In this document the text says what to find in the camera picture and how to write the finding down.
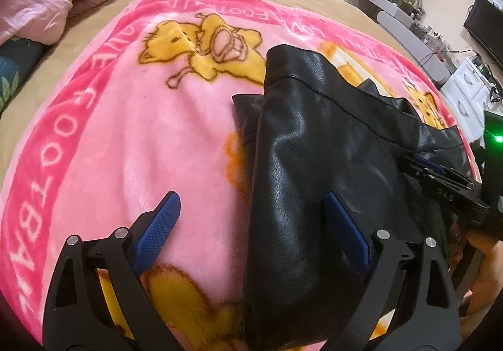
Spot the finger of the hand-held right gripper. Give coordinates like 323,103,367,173
399,158,437,188
414,155,474,183

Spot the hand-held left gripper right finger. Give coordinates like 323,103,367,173
322,192,462,351

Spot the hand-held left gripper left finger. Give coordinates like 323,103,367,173
41,191,181,351

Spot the black leather jacket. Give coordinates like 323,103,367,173
232,43,478,351

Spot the person's right hand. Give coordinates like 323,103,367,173
449,219,503,297

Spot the white drawer cabinet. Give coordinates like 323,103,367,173
440,58,496,135

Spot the pink cartoon printed blanket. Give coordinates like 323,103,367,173
0,0,460,351

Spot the grey dressing table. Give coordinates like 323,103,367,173
356,0,452,84

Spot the black television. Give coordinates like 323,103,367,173
464,0,503,69

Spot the blue floral pillow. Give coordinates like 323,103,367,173
0,36,46,118

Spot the black cable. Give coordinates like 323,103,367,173
418,48,478,69

